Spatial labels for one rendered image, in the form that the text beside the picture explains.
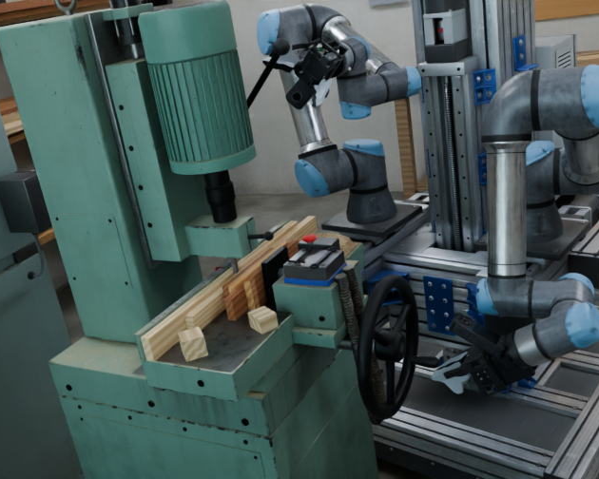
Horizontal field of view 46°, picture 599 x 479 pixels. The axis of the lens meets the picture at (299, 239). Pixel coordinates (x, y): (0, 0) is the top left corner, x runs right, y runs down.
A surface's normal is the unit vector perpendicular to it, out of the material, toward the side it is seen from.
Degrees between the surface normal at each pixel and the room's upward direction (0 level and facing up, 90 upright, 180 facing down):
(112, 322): 90
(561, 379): 0
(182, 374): 90
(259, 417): 90
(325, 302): 90
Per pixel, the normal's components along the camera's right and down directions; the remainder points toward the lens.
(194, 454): -0.46, 0.38
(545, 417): -0.15, -0.92
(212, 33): 0.59, 0.21
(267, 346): 0.88, 0.04
